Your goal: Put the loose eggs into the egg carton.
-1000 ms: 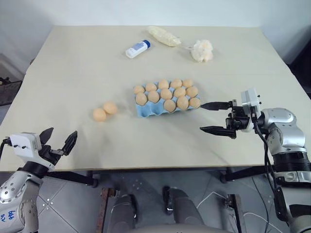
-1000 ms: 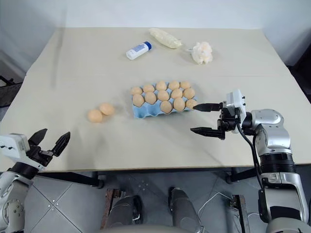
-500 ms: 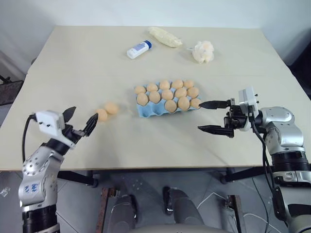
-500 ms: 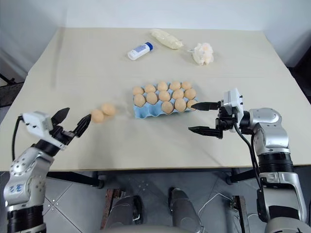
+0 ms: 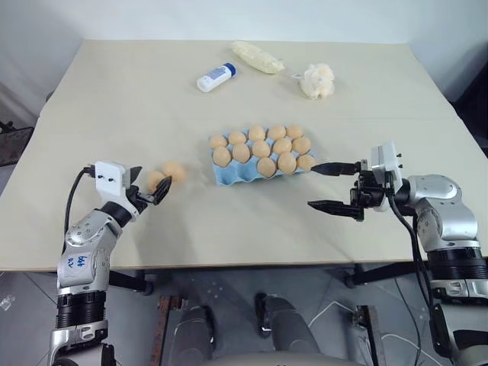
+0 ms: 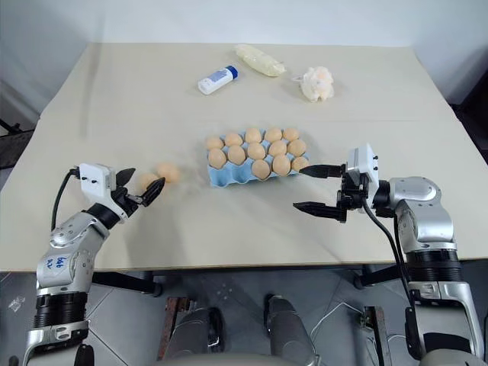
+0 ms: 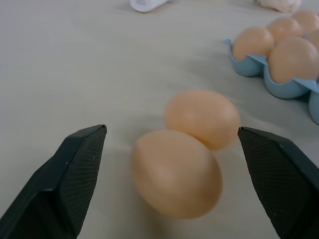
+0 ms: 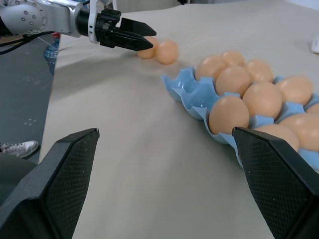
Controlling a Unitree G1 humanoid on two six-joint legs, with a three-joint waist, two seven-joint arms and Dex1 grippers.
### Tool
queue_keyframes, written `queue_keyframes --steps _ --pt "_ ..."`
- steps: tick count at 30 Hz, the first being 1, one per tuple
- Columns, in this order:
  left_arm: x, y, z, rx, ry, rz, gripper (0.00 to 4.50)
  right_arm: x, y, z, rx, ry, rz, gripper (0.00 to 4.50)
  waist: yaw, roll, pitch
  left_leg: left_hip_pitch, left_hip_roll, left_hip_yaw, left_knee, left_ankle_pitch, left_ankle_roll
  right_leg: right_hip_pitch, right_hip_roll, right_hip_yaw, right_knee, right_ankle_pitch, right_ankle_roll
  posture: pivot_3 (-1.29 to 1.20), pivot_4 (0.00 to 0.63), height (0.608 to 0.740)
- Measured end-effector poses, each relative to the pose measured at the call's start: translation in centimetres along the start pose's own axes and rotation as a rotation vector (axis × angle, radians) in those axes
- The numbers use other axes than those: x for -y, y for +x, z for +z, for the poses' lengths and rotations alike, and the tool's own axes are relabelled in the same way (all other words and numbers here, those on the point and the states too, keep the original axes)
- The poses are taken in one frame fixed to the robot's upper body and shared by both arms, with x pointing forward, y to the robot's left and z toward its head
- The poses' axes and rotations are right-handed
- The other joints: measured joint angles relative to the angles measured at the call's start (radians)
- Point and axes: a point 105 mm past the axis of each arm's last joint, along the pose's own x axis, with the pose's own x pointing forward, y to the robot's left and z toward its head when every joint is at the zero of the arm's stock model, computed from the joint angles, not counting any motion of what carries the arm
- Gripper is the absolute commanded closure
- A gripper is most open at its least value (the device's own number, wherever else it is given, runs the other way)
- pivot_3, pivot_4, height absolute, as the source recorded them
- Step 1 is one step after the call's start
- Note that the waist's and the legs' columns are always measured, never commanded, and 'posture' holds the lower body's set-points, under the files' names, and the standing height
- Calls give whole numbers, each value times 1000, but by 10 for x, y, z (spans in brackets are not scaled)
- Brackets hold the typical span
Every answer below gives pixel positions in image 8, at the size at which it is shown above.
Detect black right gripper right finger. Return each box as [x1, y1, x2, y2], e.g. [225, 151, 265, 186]
[232, 126, 319, 239]

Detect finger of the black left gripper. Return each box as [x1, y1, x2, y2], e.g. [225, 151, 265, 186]
[120, 17, 158, 36]
[113, 29, 155, 53]

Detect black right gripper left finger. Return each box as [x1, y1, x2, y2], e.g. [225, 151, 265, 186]
[0, 127, 101, 239]

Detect brown egg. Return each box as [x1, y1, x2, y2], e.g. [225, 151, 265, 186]
[214, 65, 251, 99]
[279, 114, 319, 153]
[156, 40, 179, 65]
[221, 50, 246, 68]
[208, 96, 250, 134]
[242, 82, 283, 121]
[275, 75, 314, 105]
[305, 103, 319, 116]
[194, 55, 228, 81]
[254, 124, 300, 152]
[245, 59, 274, 84]
[136, 36, 160, 60]

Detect blue plastic egg tray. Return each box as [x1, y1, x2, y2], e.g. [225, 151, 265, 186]
[159, 65, 319, 173]

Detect white sneaker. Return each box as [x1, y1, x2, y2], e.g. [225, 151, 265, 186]
[0, 140, 40, 158]

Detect clear plastic water bottle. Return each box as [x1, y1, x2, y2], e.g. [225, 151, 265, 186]
[43, 32, 61, 76]

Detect white object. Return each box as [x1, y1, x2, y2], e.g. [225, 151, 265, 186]
[310, 35, 319, 54]

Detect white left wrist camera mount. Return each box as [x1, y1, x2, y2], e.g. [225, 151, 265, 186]
[87, 0, 121, 44]

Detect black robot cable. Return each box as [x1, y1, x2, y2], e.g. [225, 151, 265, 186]
[0, 31, 54, 55]

